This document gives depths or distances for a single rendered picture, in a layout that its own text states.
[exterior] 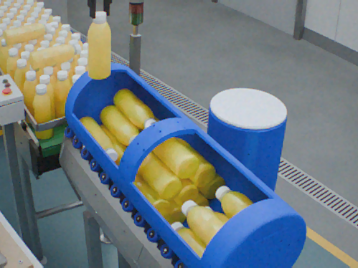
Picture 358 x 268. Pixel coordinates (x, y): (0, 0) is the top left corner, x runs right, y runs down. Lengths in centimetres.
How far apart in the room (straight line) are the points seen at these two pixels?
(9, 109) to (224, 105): 77
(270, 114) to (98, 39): 70
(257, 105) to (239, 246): 92
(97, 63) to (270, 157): 72
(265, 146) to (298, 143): 186
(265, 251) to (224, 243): 12
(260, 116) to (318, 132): 203
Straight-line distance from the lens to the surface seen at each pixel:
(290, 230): 136
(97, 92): 192
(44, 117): 208
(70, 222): 312
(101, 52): 170
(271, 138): 202
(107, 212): 183
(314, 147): 386
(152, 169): 155
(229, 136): 200
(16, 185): 232
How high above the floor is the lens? 205
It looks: 33 degrees down
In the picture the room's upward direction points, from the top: 3 degrees clockwise
